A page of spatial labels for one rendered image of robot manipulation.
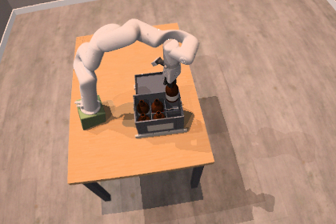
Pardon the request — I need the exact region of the dark grey crate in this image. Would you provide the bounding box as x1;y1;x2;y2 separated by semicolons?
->
133;90;184;134

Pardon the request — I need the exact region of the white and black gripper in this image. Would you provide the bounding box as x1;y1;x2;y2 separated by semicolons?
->
162;63;182;88

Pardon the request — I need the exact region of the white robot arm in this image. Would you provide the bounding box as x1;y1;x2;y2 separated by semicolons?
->
74;19;199;115

